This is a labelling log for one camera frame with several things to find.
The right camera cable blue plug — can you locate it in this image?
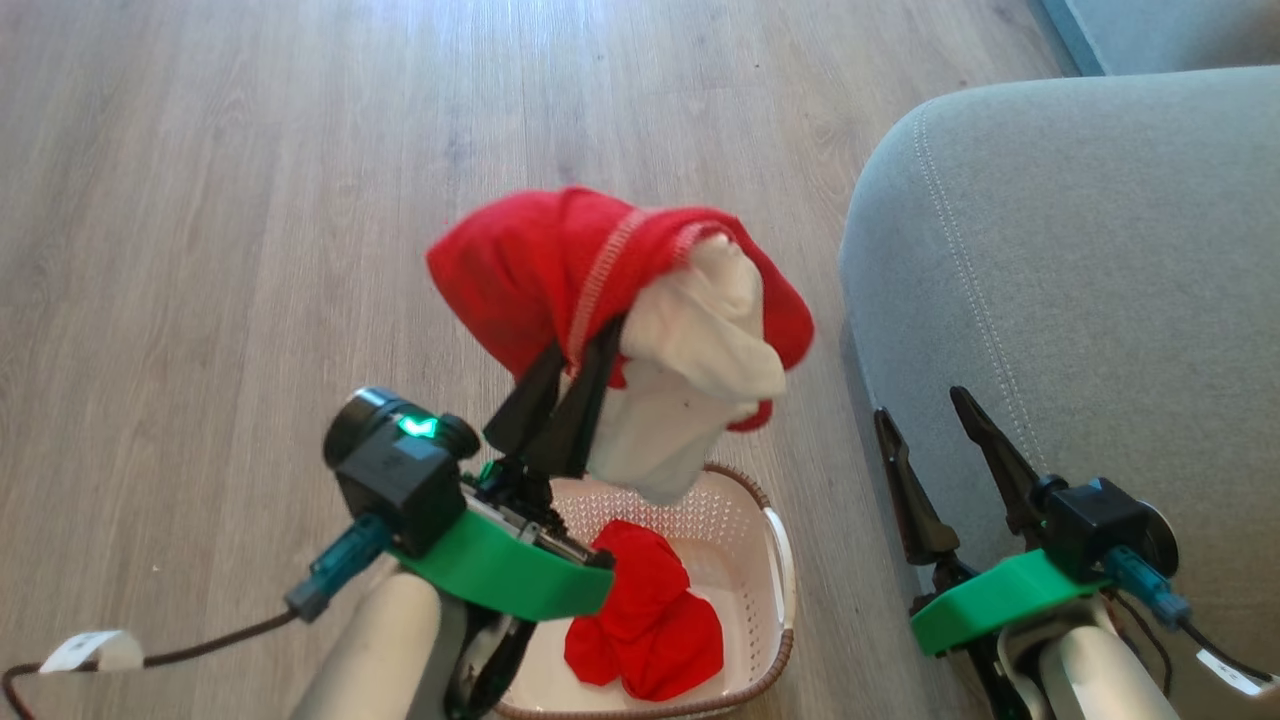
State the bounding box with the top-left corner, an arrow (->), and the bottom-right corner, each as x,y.
1100,545 -> 1280,699

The grey sofa end seat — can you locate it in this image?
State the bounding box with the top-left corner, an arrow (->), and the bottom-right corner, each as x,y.
838,65 -> 1280,720

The red printed shirt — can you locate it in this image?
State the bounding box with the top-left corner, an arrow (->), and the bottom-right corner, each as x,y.
563,519 -> 725,703

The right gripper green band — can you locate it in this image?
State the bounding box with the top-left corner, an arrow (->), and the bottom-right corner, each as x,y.
874,386 -> 1113,659

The red knit garment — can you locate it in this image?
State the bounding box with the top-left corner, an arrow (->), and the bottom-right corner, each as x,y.
426,186 -> 816,433

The white basket brown rim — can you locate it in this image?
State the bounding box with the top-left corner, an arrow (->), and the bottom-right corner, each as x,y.
493,461 -> 799,720

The white cloth garment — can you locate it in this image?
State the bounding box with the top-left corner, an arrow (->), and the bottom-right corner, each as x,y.
585,233 -> 788,507

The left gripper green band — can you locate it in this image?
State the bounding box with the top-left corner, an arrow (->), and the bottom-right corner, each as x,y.
390,314 -> 627,624

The camera cable blue plug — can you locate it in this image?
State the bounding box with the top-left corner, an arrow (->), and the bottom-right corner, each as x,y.
1100,545 -> 1280,699
0,514 -> 394,720

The left camera cable blue plug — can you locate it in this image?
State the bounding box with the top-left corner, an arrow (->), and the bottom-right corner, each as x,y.
0,514 -> 394,720

